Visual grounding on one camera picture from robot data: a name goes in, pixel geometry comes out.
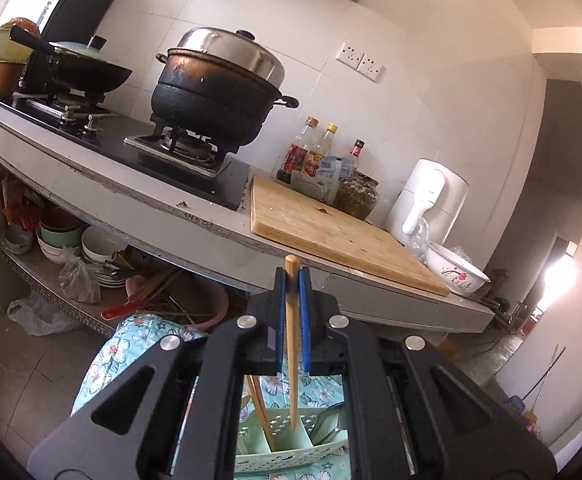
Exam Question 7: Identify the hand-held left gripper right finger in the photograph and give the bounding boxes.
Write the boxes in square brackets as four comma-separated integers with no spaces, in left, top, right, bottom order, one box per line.
[298,265,557,480]

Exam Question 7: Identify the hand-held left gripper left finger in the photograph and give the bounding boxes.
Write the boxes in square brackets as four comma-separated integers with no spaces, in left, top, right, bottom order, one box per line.
[28,266,288,480]

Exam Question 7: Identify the long wooden chopstick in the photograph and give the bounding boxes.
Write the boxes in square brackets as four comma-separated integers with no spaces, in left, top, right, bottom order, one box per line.
[284,255,302,433]

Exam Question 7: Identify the bundle of wooden chopsticks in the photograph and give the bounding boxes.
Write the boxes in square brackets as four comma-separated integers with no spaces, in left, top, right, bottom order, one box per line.
[245,375,277,453]

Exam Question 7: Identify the green star-perforated utensil holder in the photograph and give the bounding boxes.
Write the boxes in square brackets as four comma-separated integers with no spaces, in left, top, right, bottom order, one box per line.
[233,405,349,475]

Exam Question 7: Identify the pink plastic basin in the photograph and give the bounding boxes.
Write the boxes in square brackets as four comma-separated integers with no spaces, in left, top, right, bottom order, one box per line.
[126,272,229,333]

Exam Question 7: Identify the wooden cutting board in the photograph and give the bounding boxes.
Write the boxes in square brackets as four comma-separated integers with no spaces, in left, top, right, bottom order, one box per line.
[249,175,452,297]

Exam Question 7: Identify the clear plastic bag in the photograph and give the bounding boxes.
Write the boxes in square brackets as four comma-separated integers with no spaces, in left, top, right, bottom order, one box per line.
[403,217,432,261]

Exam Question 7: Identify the glass jar of pickles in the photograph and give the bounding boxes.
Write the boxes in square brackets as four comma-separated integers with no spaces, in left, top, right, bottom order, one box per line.
[333,170,381,221]

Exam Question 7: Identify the blue and white packet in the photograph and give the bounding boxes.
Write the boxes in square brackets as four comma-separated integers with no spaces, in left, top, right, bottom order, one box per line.
[316,155,357,201]

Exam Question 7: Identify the white floral enamel bowl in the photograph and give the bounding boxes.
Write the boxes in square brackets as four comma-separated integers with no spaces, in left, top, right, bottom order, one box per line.
[425,241,492,296]

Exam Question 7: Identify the floral turquoise quilt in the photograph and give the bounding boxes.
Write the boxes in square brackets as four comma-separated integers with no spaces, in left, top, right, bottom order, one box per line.
[71,312,352,480]

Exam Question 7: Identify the black gas stove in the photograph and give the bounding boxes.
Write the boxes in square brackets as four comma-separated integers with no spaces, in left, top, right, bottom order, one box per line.
[0,87,252,211]

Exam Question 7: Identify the yellow-capped sauce bottle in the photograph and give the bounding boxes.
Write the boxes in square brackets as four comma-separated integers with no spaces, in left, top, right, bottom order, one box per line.
[303,122,339,181]

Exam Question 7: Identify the white kitchen appliance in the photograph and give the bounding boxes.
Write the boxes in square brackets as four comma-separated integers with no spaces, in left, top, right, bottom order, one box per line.
[385,158,470,246]

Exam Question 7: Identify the stack of ceramic bowls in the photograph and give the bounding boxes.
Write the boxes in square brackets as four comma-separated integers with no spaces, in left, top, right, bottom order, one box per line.
[3,207,132,288]

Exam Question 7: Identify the grey plastic bag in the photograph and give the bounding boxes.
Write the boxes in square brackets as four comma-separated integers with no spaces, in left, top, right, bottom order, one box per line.
[58,255,102,305]

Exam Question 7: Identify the black steamer pot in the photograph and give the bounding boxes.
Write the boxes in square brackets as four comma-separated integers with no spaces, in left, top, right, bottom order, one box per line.
[150,47,301,153]

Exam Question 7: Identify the white plastic bag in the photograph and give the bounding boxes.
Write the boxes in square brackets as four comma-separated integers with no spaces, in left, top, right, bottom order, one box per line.
[7,292,84,337]

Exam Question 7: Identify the broom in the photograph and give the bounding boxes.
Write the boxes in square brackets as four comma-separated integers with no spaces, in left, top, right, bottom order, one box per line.
[524,345,567,413]

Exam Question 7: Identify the metal shelf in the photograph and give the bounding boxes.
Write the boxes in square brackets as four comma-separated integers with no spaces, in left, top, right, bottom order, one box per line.
[0,230,122,336]

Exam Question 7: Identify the steel pot lid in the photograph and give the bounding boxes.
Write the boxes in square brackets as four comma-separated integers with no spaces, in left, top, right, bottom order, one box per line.
[176,26,287,88]

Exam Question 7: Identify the red snack packets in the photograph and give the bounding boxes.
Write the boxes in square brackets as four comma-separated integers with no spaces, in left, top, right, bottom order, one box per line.
[0,172,46,233]

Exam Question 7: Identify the black frying pan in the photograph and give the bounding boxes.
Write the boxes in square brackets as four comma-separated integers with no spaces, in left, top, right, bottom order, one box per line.
[10,25,134,96]

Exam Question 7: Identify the glass pan lid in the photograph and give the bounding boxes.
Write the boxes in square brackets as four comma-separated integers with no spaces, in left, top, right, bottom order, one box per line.
[48,35,122,67]

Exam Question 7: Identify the red ladle handle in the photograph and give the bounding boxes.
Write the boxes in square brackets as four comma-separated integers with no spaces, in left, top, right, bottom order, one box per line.
[100,300,144,321]

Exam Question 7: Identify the white wall socket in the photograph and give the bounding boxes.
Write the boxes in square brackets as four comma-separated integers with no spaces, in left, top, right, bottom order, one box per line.
[335,41,364,70]
[358,53,386,82]

